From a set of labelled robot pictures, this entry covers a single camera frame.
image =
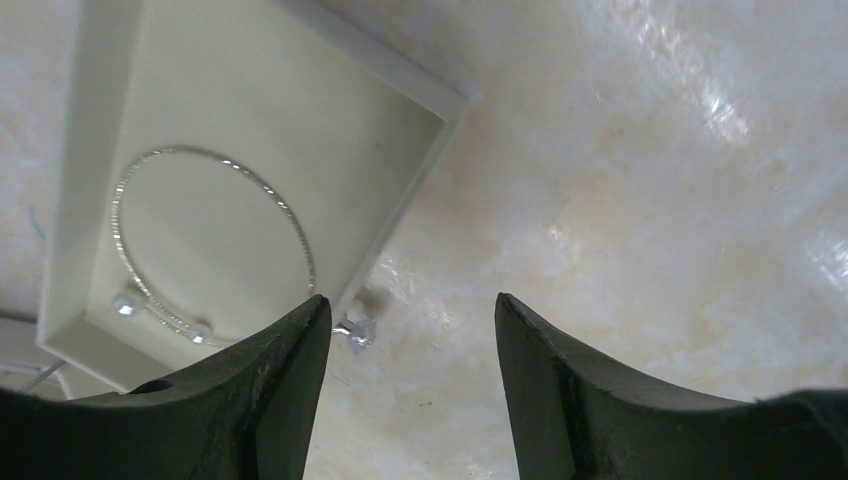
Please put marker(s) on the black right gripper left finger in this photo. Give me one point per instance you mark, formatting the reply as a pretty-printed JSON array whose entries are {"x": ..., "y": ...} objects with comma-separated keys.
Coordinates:
[{"x": 245, "y": 412}]

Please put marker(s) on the clear acrylic box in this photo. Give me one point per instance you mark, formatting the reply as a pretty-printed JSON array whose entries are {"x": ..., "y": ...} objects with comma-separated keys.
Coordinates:
[{"x": 25, "y": 366}]

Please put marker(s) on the silver pearl-tipped bangle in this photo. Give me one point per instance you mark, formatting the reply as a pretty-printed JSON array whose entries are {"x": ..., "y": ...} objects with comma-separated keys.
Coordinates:
[{"x": 197, "y": 331}]

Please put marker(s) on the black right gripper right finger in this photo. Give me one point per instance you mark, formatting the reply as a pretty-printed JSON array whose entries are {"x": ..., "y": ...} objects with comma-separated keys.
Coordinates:
[{"x": 577, "y": 413}]

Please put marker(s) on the shallow beige tray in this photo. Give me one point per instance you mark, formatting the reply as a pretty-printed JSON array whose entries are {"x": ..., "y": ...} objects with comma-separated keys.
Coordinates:
[{"x": 343, "y": 127}]

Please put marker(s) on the crystal knob of open tray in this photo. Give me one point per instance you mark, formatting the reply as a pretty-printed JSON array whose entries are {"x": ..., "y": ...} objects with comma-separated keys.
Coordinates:
[{"x": 359, "y": 334}]

